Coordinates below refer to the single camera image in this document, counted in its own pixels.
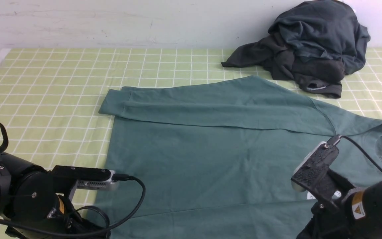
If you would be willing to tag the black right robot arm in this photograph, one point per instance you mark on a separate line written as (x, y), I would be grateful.
(358, 216)

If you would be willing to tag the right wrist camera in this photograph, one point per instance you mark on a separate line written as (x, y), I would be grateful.
(315, 176)

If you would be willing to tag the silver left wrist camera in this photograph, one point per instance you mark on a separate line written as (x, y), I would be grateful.
(95, 179)

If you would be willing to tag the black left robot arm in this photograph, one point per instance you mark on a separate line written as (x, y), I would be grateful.
(36, 201)

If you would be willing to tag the green long-sleeved shirt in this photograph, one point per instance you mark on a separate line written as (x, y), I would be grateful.
(217, 159)

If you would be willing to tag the dark teal crumpled garment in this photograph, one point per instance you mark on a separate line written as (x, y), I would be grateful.
(324, 29)

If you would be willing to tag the green checkered tablecloth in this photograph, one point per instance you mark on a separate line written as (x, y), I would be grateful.
(50, 99)

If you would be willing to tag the dark brown crumpled garment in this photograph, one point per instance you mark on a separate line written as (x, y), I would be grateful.
(316, 75)

